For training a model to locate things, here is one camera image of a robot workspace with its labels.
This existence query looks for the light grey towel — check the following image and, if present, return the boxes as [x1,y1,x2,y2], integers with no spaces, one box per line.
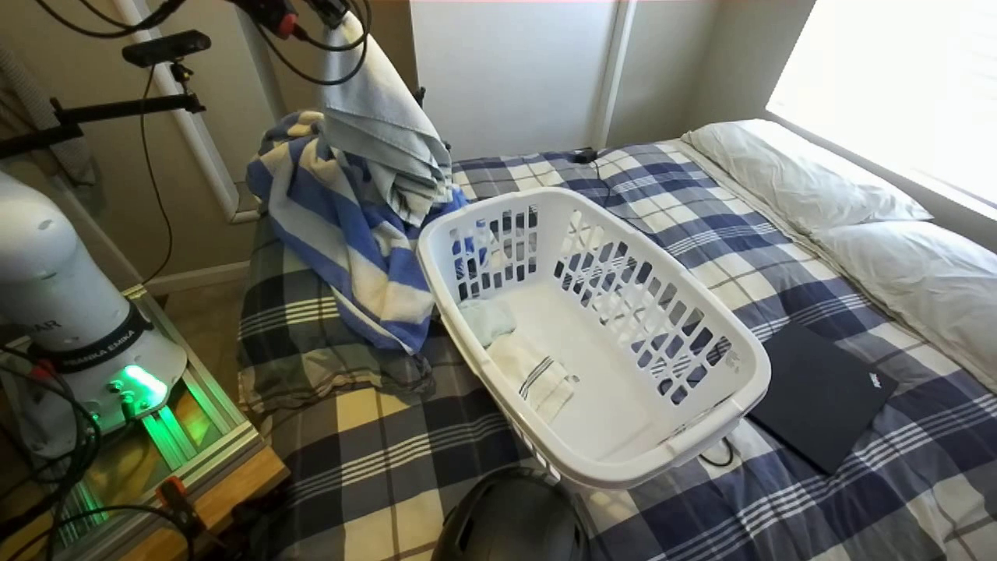
[321,16,456,227]

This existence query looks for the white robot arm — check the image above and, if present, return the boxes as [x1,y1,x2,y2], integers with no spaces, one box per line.
[0,175,187,414]

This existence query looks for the blue white striped towel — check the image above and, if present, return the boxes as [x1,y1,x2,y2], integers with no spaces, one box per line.
[245,108,463,355]

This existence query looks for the white plastic laundry basket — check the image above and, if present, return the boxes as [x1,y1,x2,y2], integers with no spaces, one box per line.
[416,188,769,490]

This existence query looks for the blue plaid bedspread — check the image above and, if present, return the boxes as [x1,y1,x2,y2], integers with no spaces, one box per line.
[241,140,997,561]

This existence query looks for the black round helmet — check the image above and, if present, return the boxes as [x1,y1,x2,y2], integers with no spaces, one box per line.
[432,467,587,561]

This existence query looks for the white pillow near window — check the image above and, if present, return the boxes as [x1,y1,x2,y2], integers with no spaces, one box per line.
[685,118,927,232]

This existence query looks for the black flat tablet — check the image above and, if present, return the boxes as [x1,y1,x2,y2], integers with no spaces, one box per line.
[750,324,898,473]

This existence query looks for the wooden side table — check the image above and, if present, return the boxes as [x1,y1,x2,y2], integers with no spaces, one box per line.
[0,290,288,561]

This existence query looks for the white pillow front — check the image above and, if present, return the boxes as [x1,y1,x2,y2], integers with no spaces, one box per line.
[820,222,997,391]

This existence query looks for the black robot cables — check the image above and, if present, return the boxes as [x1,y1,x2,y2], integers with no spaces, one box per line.
[35,0,372,87]

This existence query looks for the black camera on stand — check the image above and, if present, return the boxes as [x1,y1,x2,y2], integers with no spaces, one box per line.
[0,33,210,159]

